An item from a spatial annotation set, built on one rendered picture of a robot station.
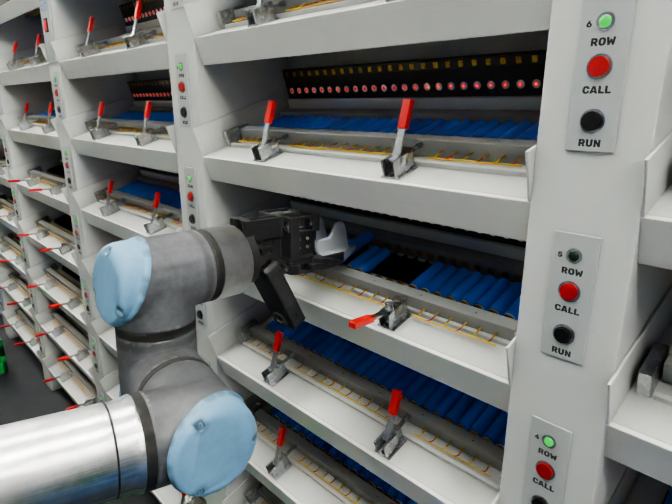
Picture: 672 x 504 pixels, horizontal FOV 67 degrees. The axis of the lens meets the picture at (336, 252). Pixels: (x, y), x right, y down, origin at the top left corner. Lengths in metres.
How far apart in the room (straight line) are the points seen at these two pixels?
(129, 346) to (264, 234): 0.21
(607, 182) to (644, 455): 0.25
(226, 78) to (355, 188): 0.40
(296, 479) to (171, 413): 0.56
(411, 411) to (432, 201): 0.34
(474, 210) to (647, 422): 0.25
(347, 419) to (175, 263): 0.39
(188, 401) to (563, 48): 0.45
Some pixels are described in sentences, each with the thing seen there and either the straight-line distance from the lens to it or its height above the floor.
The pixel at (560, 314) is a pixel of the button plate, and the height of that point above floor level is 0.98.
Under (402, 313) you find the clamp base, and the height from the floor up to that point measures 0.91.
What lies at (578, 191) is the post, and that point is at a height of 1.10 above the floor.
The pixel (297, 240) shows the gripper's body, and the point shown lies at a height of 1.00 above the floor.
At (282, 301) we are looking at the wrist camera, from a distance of 0.71.
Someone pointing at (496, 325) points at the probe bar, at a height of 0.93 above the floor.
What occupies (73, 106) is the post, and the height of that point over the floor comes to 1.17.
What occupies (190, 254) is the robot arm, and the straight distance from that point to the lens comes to 0.60.
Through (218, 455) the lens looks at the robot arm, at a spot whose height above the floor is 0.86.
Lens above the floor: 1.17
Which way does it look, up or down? 16 degrees down
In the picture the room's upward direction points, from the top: straight up
